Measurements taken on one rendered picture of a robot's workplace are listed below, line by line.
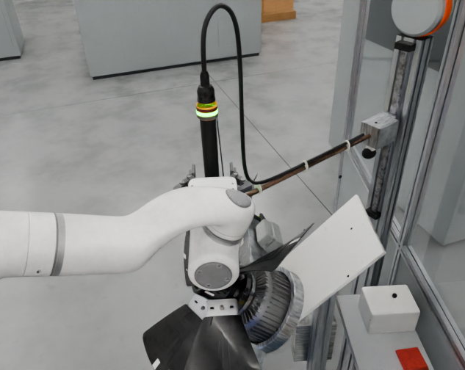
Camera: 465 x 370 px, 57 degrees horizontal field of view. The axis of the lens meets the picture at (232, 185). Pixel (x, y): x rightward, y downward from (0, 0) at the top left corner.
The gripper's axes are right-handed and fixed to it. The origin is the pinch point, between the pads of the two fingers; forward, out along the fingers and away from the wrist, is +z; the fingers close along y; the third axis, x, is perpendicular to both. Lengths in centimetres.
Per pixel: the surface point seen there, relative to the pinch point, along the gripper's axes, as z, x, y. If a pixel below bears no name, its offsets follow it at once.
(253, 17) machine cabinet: 582, -104, 56
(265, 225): 38, -48, 16
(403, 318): 11, -70, 61
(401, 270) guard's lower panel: 37, -74, 70
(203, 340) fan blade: -9.9, -46.4, -5.4
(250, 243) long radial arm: 31, -50, 10
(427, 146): 40, -20, 70
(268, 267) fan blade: -8.4, -22.4, 11.8
